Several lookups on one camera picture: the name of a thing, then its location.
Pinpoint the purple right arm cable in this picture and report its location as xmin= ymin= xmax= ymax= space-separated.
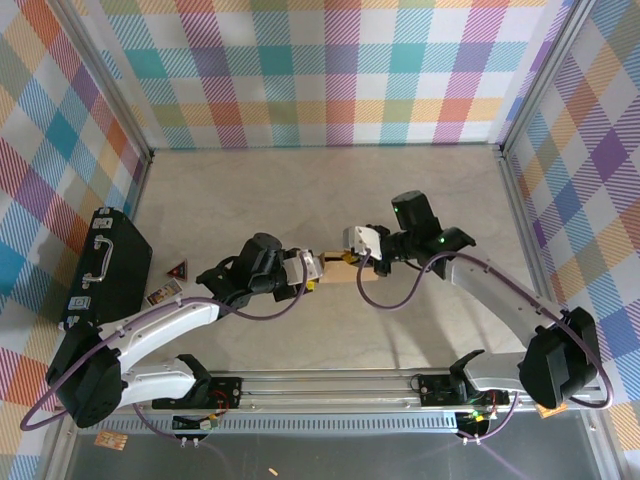
xmin=355 ymin=247 xmax=615 ymax=444

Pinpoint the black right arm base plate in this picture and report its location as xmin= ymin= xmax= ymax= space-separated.
xmin=417 ymin=372 xmax=511 ymax=407

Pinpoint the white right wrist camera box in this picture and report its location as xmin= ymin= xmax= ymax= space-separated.
xmin=341 ymin=224 xmax=384 ymax=262

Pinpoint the small purple yellow card box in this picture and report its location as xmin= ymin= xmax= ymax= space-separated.
xmin=145 ymin=281 xmax=184 ymax=306

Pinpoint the aluminium frame post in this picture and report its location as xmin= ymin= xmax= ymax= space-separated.
xmin=497 ymin=0 xmax=597 ymax=156
xmin=49 ymin=0 xmax=155 ymax=164

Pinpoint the black case with metal handle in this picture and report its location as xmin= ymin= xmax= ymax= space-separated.
xmin=58 ymin=207 xmax=154 ymax=336

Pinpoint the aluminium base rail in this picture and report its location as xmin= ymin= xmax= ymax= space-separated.
xmin=52 ymin=369 xmax=609 ymax=416

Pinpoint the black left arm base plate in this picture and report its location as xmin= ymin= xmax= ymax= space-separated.
xmin=151 ymin=375 xmax=244 ymax=411

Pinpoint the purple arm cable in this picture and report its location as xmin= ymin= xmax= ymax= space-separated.
xmin=19 ymin=254 xmax=309 ymax=444
xmin=355 ymin=247 xmax=615 ymax=444

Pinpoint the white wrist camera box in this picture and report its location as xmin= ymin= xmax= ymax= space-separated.
xmin=283 ymin=248 xmax=327 ymax=287
xmin=341 ymin=224 xmax=384 ymax=262

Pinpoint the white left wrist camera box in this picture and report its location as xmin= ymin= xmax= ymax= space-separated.
xmin=283 ymin=248 xmax=327 ymax=287

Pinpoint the black connector bracket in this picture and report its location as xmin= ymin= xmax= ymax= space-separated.
xmin=172 ymin=412 xmax=221 ymax=446
xmin=457 ymin=407 xmax=496 ymax=444

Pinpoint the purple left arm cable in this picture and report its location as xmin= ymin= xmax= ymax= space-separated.
xmin=19 ymin=254 xmax=309 ymax=444

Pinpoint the brown cardboard paper box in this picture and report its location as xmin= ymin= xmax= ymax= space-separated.
xmin=319 ymin=249 xmax=379 ymax=286

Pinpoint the perforated grey cable duct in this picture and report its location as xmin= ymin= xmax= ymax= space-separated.
xmin=79 ymin=412 xmax=461 ymax=436

